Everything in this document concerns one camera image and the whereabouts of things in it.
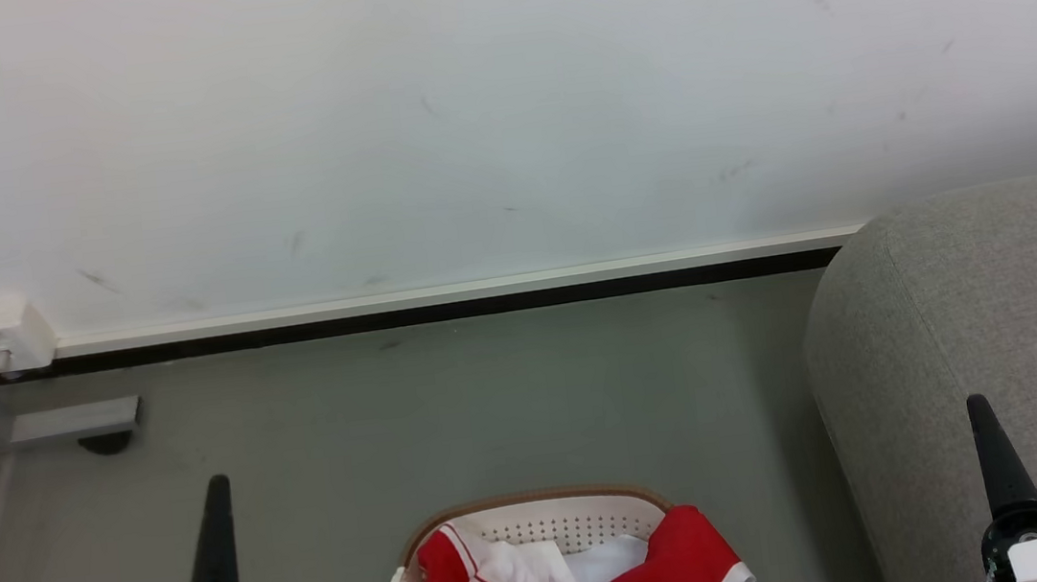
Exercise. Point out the red Bulls print garment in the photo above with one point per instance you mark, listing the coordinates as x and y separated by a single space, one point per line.
681 553

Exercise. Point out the white laundry basket brown rim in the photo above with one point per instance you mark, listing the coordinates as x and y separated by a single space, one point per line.
543 520

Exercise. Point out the grey fabric sofa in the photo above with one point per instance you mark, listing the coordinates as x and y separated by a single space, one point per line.
998 356

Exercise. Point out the white and black baseboard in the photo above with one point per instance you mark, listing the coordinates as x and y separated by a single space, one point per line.
442 299

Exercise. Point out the white wall power box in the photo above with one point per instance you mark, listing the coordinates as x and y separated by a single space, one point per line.
2 331

